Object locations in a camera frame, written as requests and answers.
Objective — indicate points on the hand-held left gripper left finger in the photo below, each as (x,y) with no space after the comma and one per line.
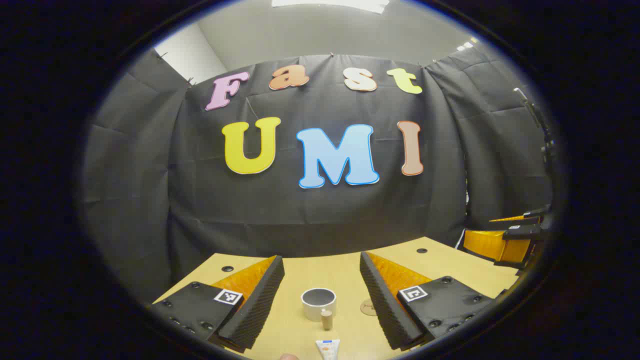
(260,300)

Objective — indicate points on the white toothpaste tube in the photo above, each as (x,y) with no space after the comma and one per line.
(328,350)

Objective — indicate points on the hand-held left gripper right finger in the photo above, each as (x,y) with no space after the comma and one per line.
(382,305)

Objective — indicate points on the round wooden coaster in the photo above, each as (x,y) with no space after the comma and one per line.
(367,307)

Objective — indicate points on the ceiling light panel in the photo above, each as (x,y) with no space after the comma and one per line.
(330,4)

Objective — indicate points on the light wooden desktop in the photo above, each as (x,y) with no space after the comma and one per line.
(325,272)

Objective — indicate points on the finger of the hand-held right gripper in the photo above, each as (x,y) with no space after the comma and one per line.
(492,245)
(520,218)

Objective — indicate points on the black backdrop cloth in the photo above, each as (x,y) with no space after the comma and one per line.
(320,215)

